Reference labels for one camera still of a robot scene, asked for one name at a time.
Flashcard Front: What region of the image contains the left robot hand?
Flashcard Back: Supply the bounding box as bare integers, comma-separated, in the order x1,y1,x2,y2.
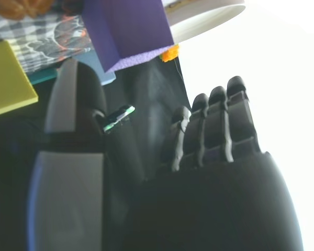
26,59,304,251

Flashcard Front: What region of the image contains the purple foam cube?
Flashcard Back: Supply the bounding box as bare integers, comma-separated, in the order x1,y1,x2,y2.
81,0,175,74

